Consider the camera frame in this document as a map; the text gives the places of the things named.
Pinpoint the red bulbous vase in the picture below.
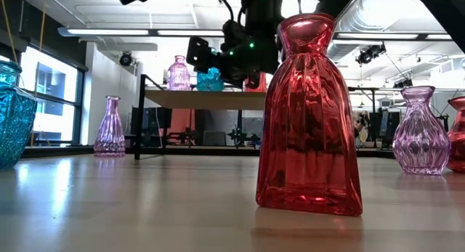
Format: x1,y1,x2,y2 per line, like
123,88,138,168
445,96,465,174

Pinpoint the pink ribbed bottle vase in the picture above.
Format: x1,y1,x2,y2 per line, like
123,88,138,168
166,54,192,92

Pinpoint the pink tall cone vase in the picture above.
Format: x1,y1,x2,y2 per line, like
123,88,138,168
93,95,126,158

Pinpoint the blue diamond-pattern bottle vase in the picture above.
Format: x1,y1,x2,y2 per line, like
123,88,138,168
196,65,225,92

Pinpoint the long ceiling light strip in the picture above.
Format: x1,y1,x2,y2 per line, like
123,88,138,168
57,25,465,42

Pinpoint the large window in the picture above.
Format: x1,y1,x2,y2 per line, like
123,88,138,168
18,44,86,147

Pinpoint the black monitor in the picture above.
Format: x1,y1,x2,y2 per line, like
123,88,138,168
369,110,402,141
129,106,173,137

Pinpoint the large red flared vase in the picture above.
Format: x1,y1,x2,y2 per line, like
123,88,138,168
255,12,364,217

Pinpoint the black ceiling spotlight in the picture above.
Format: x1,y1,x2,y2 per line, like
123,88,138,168
355,44,387,66
119,51,134,68
393,77,414,89

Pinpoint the salmon coloured panel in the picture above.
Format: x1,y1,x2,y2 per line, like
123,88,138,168
168,108,196,135

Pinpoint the person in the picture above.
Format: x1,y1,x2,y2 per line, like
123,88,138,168
354,110,371,148

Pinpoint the silver ventilation duct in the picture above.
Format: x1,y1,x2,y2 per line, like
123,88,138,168
326,0,404,64

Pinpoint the wooden shelf with black frame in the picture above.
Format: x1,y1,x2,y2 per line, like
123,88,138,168
133,73,270,161

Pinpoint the pink bulbous vase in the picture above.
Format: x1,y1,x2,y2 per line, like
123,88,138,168
392,85,452,176

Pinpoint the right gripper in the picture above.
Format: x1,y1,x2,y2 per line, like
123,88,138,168
186,20,281,89

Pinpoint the grey box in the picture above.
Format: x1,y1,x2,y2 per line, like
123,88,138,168
202,130,227,147

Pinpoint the teal faceted wide vase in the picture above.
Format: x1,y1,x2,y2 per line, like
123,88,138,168
0,60,39,169

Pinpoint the red ribbed bottle vase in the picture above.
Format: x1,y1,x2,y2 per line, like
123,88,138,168
243,72,269,93

